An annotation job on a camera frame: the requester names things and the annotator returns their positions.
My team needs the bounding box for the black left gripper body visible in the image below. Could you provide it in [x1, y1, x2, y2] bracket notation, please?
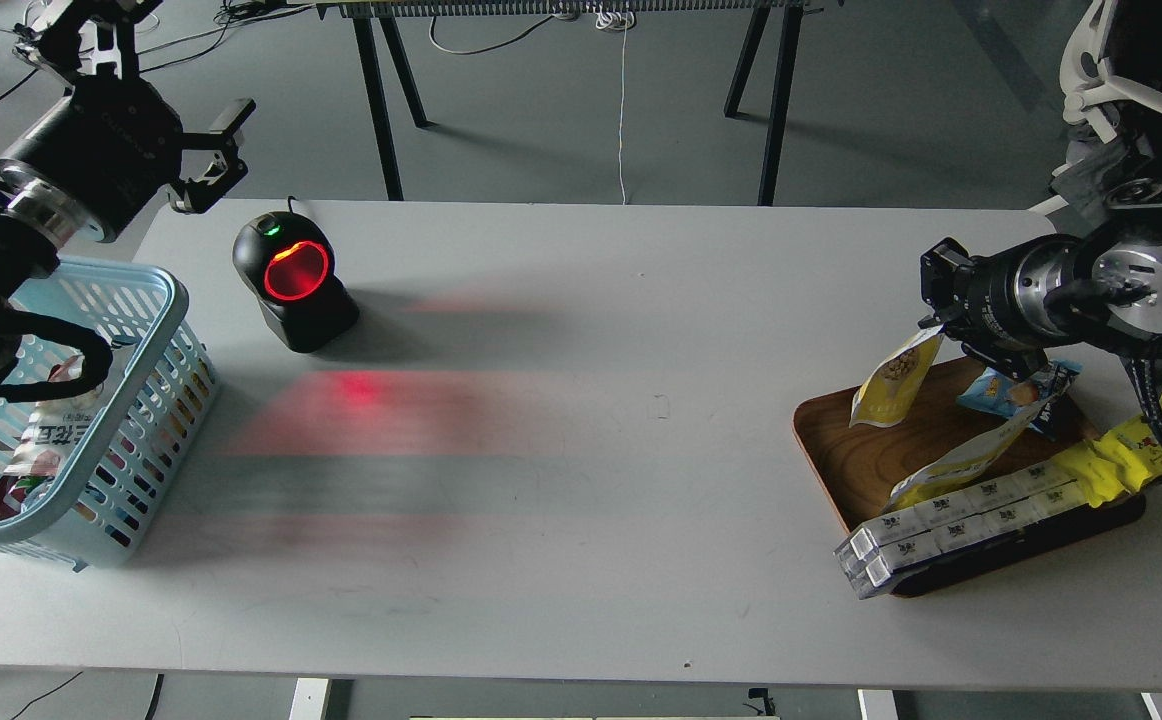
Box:
[0, 78, 182, 242]

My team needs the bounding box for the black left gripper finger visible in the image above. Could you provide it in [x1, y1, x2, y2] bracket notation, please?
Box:
[168, 98, 256, 214]
[13, 1, 162, 94]

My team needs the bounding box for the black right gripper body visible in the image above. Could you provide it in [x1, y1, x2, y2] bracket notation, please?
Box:
[920, 236, 1079, 381]

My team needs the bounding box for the yellow nut snack pouch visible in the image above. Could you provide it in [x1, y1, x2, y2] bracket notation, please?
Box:
[849, 325, 945, 429]

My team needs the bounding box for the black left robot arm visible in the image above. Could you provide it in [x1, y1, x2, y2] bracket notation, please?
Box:
[0, 1, 256, 404]

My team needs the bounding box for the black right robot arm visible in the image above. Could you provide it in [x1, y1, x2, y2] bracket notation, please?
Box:
[920, 178, 1162, 381]

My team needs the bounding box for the blue snack bag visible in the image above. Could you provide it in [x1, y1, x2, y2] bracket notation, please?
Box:
[955, 359, 1083, 441]

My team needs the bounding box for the yellow cartoon snack bag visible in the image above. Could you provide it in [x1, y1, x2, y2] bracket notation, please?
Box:
[1049, 395, 1162, 509]

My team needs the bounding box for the white boxed snack pack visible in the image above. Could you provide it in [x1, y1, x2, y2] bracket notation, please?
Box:
[834, 461, 1088, 600]

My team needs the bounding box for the light blue plastic basket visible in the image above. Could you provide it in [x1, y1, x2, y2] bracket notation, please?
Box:
[0, 258, 218, 571]

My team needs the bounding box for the red white snack bag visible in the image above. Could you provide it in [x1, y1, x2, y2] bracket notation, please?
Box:
[0, 379, 115, 521]

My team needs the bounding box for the black barcode scanner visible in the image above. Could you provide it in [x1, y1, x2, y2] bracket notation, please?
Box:
[232, 211, 360, 354]

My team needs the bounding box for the yellow white flat pouch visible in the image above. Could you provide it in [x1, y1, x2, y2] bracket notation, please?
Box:
[882, 391, 1067, 512]

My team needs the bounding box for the black trestle table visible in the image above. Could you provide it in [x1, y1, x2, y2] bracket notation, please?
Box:
[275, 3, 804, 206]

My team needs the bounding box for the brown wooden tray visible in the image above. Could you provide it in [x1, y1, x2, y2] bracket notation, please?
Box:
[792, 359, 1145, 598]

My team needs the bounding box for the white office chair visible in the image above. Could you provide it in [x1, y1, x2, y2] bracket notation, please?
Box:
[1034, 1, 1162, 224]

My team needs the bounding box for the floor cables and adapter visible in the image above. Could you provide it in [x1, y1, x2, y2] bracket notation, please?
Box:
[0, 0, 313, 139]

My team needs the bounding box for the white hanging cable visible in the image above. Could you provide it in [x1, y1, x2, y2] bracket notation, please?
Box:
[596, 10, 638, 206]

